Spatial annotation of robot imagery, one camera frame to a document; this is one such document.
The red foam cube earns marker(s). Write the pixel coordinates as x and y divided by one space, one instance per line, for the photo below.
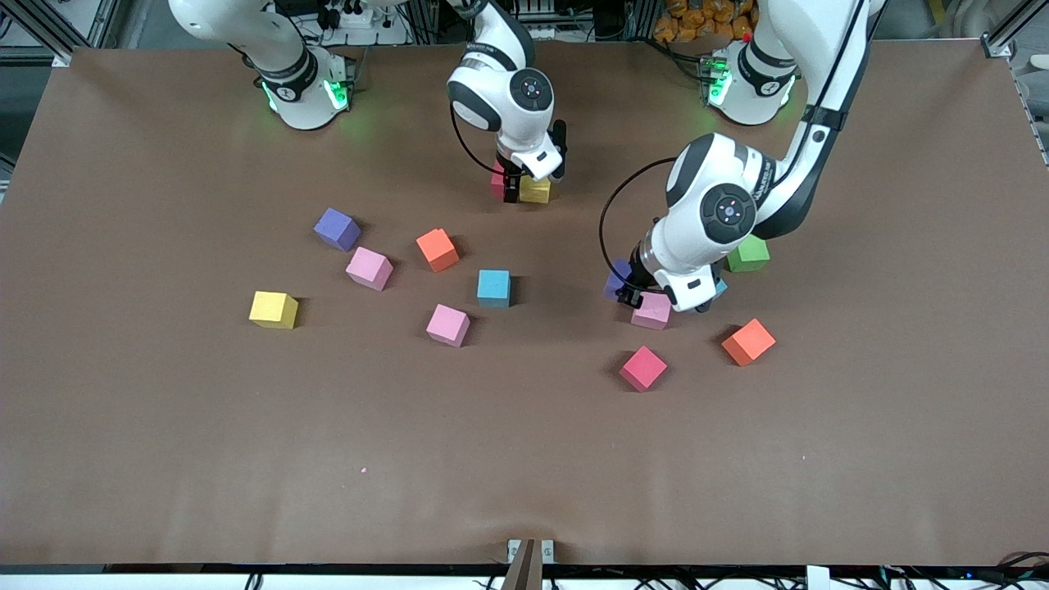
497 182
642 368

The yellow foam cube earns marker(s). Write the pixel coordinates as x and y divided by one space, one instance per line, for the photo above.
274 310
537 191

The purple foam cube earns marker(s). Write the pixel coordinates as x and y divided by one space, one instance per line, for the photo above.
337 229
616 277

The pink foam cube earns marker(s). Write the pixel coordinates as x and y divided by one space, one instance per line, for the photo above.
447 325
651 317
369 269

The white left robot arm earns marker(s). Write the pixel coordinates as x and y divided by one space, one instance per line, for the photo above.
713 188

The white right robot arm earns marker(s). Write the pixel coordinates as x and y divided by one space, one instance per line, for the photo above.
508 98

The green foam cube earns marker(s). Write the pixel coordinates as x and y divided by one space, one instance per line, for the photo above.
750 257

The orange foam cube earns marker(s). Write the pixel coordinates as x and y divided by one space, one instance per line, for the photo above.
437 250
748 342

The grey electronics unit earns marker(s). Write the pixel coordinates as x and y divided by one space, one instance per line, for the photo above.
557 24

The brown paper table cover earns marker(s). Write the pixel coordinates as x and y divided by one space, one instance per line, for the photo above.
524 459

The orange snack bag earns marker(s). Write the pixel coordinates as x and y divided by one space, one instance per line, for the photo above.
697 20

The white power strip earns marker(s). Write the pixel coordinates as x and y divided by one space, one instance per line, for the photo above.
361 18

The metal clamp bracket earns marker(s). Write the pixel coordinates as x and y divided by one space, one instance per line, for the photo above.
529 565

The aluminium frame profile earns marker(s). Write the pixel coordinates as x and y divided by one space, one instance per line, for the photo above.
41 29
1012 29

